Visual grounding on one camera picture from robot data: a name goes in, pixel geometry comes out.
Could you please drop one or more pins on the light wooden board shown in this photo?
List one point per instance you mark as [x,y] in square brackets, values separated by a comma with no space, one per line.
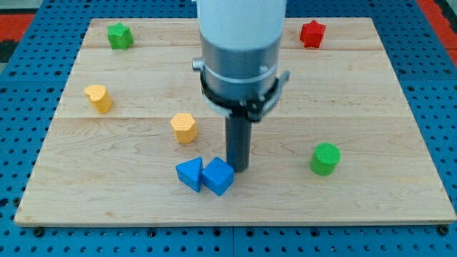
[118,169]

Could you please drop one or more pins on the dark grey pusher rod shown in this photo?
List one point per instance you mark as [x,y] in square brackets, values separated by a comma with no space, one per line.
[238,142]

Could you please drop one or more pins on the green cylinder block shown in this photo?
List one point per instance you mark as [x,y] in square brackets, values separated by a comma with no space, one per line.
[325,159]

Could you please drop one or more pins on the yellow hexagon block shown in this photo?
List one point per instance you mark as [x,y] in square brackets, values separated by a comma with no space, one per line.
[184,127]

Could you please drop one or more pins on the red star block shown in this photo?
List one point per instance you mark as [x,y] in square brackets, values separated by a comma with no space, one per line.
[312,34]

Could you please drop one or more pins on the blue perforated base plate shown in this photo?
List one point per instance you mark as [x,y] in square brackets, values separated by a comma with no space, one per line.
[35,76]

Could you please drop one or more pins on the green star block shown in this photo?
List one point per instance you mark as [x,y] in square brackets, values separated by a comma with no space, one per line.
[119,36]

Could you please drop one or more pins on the yellow heart block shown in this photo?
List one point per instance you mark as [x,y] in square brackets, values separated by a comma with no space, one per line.
[99,98]

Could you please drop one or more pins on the blue cube block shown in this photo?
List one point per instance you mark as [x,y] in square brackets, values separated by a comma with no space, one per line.
[218,176]

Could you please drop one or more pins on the blue triangle block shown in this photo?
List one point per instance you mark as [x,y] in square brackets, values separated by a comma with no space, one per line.
[189,173]

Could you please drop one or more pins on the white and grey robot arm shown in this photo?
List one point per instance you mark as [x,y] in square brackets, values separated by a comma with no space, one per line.
[240,41]

